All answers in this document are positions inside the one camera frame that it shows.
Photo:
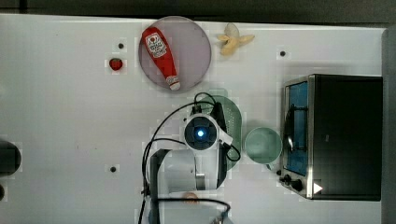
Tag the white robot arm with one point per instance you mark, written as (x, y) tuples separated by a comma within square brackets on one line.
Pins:
[(201, 165)]

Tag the green plastic strainer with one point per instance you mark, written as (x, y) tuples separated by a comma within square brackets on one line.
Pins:
[(232, 116)]

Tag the red toy strawberry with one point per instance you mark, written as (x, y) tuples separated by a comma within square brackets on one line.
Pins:
[(116, 64)]

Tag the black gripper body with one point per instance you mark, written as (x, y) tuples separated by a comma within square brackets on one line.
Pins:
[(216, 112)]

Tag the purple round plate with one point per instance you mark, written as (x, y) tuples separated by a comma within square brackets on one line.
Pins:
[(190, 47)]

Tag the green plastic cup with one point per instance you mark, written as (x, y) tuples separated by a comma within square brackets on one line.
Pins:
[(264, 146)]

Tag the peeled toy banana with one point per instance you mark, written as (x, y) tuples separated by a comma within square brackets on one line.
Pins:
[(232, 39)]

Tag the black round pot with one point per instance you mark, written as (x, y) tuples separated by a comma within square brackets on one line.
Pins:
[(10, 158)]

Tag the red ketchup bottle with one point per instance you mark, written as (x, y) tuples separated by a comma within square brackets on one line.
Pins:
[(160, 53)]

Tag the orange toy slice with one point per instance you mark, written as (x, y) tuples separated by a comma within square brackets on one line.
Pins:
[(190, 197)]

